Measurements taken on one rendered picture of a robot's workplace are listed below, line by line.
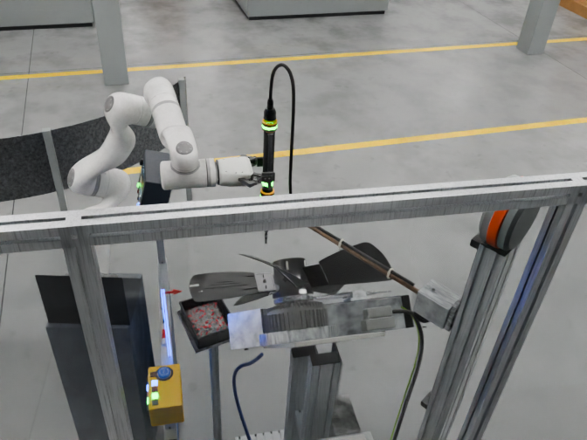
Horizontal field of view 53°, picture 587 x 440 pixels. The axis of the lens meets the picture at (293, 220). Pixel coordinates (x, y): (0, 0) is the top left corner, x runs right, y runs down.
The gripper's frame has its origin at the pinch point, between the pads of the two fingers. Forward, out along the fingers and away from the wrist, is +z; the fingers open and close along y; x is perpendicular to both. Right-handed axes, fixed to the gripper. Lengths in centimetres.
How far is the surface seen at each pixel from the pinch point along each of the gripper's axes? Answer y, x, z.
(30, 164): -157, -89, -106
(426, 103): -355, -165, 232
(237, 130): -320, -165, 33
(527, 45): -475, -155, 411
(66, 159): -163, -91, -87
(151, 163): -72, -40, -36
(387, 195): 72, 40, 6
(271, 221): 73, 38, -14
